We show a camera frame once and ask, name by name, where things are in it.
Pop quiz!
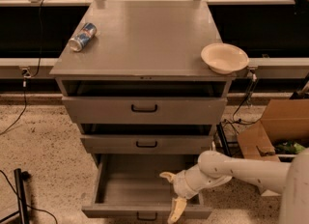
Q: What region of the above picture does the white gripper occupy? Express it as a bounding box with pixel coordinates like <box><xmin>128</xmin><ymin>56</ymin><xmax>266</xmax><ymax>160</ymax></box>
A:
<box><xmin>159</xmin><ymin>170</ymin><xmax>198</xmax><ymax>224</ymax></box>

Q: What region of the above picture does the grey drawer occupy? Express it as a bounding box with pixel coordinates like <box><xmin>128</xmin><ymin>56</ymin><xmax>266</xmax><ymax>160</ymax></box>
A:
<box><xmin>81</xmin><ymin>154</ymin><xmax>213</xmax><ymax>222</ymax></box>
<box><xmin>63</xmin><ymin>81</ymin><xmax>227</xmax><ymax>125</ymax></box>
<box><xmin>81</xmin><ymin>124</ymin><xmax>212</xmax><ymax>154</ymax></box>

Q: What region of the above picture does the brown cardboard box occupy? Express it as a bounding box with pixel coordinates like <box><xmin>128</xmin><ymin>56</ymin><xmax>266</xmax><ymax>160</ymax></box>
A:
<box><xmin>238</xmin><ymin>99</ymin><xmax>309</xmax><ymax>162</ymax></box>

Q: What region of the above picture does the black cables right floor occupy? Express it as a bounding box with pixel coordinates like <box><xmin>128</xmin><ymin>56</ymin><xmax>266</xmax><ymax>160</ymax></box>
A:
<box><xmin>211</xmin><ymin>70</ymin><xmax>268</xmax><ymax>158</ymax></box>

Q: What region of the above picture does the grey drawer cabinet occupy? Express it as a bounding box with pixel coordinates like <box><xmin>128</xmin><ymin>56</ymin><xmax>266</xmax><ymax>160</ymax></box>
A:
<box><xmin>49</xmin><ymin>0</ymin><xmax>238</xmax><ymax>171</ymax></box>

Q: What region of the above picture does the black cable left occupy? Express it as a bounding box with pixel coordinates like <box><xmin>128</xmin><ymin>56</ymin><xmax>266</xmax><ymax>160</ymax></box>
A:
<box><xmin>0</xmin><ymin>0</ymin><xmax>56</xmax><ymax>137</ymax></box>

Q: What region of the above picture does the green bag in box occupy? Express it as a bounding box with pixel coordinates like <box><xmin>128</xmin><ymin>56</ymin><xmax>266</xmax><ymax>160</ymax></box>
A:
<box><xmin>274</xmin><ymin>141</ymin><xmax>305</xmax><ymax>154</ymax></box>

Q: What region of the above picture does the grey top drawer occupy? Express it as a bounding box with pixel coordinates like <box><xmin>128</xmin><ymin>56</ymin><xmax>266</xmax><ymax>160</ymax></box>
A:
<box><xmin>63</xmin><ymin>81</ymin><xmax>227</xmax><ymax>125</ymax></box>

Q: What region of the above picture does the grey middle drawer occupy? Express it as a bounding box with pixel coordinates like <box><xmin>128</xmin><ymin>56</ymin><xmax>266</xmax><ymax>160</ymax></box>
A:
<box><xmin>81</xmin><ymin>124</ymin><xmax>212</xmax><ymax>154</ymax></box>

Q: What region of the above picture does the black bar on floor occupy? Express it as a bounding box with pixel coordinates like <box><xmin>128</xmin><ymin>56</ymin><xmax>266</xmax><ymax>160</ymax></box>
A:
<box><xmin>216</xmin><ymin>123</ymin><xmax>232</xmax><ymax>157</ymax></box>

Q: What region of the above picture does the white bowl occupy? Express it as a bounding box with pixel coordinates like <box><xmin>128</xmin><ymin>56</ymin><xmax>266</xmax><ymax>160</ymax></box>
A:
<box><xmin>201</xmin><ymin>43</ymin><xmax>249</xmax><ymax>74</ymax></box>

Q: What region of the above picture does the black stand leg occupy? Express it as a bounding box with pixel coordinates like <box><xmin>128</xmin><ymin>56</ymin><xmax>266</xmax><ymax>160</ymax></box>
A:
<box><xmin>0</xmin><ymin>168</ymin><xmax>30</xmax><ymax>224</ymax></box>

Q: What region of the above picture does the grey bottom drawer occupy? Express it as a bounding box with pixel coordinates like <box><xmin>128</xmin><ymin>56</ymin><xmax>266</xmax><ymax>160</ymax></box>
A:
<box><xmin>81</xmin><ymin>154</ymin><xmax>213</xmax><ymax>222</ymax></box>

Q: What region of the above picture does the blue silver soda can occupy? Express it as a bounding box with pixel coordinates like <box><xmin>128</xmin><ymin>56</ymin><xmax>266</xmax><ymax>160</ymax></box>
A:
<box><xmin>69</xmin><ymin>23</ymin><xmax>97</xmax><ymax>52</ymax></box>

